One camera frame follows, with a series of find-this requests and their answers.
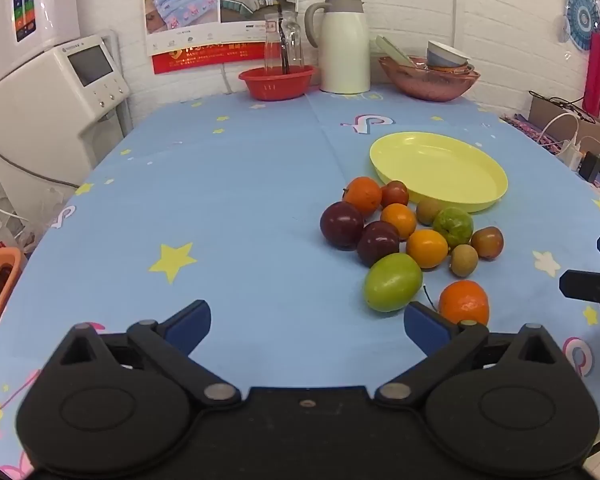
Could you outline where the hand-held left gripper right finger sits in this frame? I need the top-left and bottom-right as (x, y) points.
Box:
(374, 302), (567, 409)

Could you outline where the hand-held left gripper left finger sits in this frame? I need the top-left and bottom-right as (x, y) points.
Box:
(46, 300), (243, 409)

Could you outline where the large oval green mango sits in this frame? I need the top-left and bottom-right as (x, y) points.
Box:
(363, 253), (424, 313)

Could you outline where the smooth orange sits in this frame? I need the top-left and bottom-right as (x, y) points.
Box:
(380, 203), (418, 241)
(405, 229), (449, 270)

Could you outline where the red-brown fruit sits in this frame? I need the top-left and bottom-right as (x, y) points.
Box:
(470, 226), (505, 260)

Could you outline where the round green fruit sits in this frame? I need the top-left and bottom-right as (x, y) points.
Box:
(432, 207), (475, 246)

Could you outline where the dark red plum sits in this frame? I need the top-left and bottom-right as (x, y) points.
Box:
(320, 201), (365, 251)

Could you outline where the small red plum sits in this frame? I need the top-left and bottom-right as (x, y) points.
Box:
(380, 180), (410, 208)

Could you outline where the dimpled orange tangerine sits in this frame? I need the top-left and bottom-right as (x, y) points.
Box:
(342, 176), (383, 218)
(438, 280), (490, 328)

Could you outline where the yellow plastic plate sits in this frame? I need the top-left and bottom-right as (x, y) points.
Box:
(369, 132), (509, 213)

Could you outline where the brown kiwi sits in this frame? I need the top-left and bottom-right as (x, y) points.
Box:
(450, 244), (479, 278)
(416, 197), (448, 226)

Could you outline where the small black box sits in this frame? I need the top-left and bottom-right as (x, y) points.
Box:
(578, 152), (600, 184)

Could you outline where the white power strip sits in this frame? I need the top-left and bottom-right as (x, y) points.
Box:
(560, 140), (584, 171)

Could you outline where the dark purple passion fruit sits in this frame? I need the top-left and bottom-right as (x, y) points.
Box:
(356, 221), (401, 268)

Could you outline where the cardboard box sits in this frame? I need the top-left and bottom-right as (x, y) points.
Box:
(529, 96), (600, 154)

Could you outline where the leopard patterned cloth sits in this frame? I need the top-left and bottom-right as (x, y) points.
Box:
(500, 112), (564, 154)

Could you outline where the blue star printed tablecloth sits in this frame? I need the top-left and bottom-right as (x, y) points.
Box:
(0, 91), (600, 480)

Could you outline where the orange plastic basket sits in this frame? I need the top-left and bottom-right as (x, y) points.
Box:
(0, 247), (24, 357)

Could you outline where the patterned ceramic bowl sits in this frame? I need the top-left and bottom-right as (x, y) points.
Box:
(426, 61), (477, 75)

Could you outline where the pink glass bowl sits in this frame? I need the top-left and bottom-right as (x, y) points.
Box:
(378, 56), (481, 102)

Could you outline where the white and blue cup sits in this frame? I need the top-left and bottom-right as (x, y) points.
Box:
(426, 41), (471, 68)

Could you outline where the red plastic basket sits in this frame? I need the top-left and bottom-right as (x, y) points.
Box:
(238, 65), (319, 102)

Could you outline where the white water dispenser with screen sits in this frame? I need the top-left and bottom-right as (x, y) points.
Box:
(0, 34), (131, 196)

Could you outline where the pale green bowl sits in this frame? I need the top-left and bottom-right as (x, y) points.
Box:
(375, 35), (413, 66)

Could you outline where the clear glass bottle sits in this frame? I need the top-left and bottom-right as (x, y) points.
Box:
(263, 15), (284, 73)

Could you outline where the white thermos jug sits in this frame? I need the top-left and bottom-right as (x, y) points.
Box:
(304, 0), (371, 95)

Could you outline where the thin black stick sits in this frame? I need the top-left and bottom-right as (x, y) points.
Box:
(277, 6), (290, 75)

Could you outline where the clear glass cup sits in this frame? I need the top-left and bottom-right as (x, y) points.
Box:
(281, 10), (305, 69)

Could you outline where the white charging cable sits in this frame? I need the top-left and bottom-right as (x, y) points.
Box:
(537, 112), (589, 152)

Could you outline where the grey cable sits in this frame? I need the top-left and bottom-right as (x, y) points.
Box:
(0, 130), (83, 190)

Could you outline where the wall poster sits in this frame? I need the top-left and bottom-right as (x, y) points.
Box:
(141, 0), (301, 76)

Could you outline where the white wall water purifier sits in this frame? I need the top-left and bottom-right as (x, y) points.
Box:
(0, 0), (81, 86)

